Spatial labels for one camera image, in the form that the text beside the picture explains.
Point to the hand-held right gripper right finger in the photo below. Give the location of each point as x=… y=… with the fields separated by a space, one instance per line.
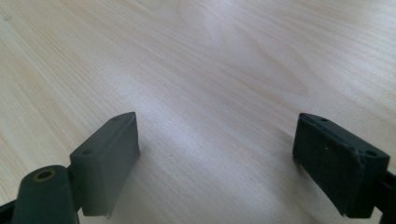
x=336 y=168

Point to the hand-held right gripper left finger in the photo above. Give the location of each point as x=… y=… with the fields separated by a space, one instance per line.
x=102 y=168

